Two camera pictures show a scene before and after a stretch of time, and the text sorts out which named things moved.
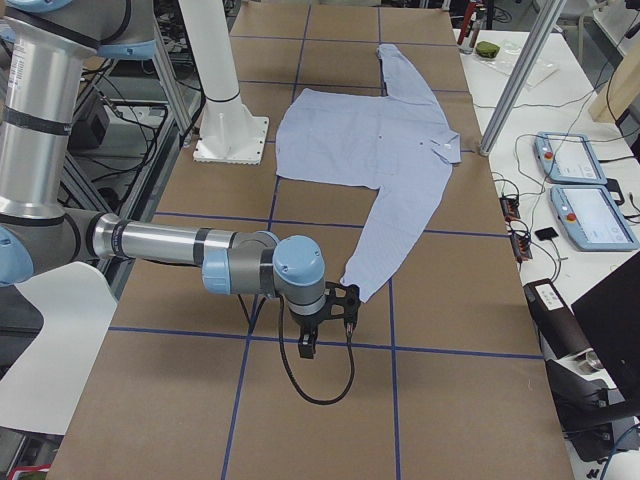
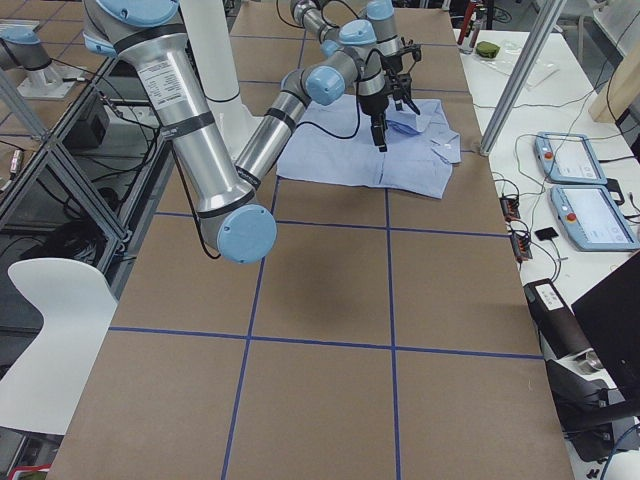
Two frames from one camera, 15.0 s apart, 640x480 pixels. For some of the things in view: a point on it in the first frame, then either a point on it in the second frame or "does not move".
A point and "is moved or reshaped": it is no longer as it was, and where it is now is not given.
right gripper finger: x=311 y=346 -> x=375 y=129
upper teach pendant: x=568 y=158 does not move
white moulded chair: x=43 y=389 does not move
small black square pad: x=546 y=233 does not move
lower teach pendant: x=591 y=218 does not move
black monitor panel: x=611 y=313 does not move
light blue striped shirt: x=400 y=141 is moved or reshaped
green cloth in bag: x=487 y=49 does not move
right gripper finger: x=305 y=348 -> x=381 y=138
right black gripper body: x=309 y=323 -> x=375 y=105
